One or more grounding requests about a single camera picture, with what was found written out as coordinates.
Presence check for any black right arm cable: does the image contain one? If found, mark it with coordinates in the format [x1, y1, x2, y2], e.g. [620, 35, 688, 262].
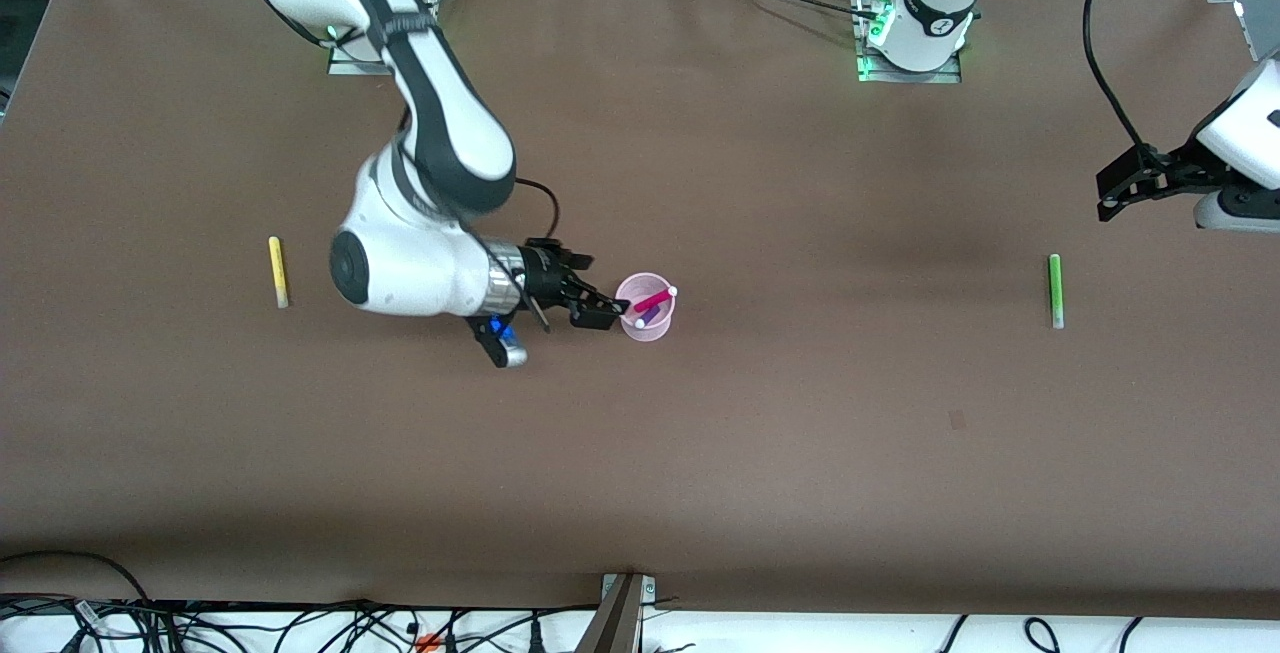
[515, 178, 561, 246]

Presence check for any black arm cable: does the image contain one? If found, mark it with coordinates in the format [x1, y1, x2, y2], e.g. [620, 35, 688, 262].
[515, 178, 561, 246]
[1083, 0, 1146, 146]

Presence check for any pink plastic cup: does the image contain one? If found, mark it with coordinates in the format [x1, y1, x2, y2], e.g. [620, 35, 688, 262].
[615, 273, 677, 343]

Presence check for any yellow pen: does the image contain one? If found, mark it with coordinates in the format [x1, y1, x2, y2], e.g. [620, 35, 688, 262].
[268, 236, 291, 310]

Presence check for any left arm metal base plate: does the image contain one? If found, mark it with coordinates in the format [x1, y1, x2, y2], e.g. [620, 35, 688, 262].
[853, 0, 964, 84]

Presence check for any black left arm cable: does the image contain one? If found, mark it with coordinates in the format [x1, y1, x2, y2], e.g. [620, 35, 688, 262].
[1083, 0, 1146, 146]

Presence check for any black looping floor cable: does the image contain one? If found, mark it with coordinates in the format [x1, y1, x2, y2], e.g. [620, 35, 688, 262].
[0, 551, 151, 604]

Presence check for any metal table bracket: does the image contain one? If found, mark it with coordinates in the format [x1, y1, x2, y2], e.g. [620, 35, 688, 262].
[575, 573, 656, 653]

